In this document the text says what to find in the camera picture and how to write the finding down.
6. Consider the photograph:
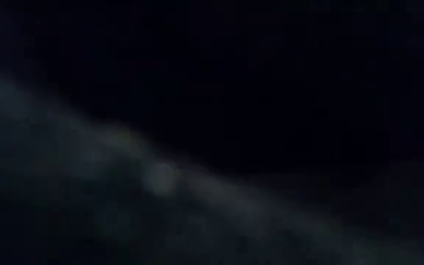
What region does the dark green garment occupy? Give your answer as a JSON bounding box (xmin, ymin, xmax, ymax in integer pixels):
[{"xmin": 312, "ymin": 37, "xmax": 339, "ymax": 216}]
[{"xmin": 0, "ymin": 0, "xmax": 424, "ymax": 265}]

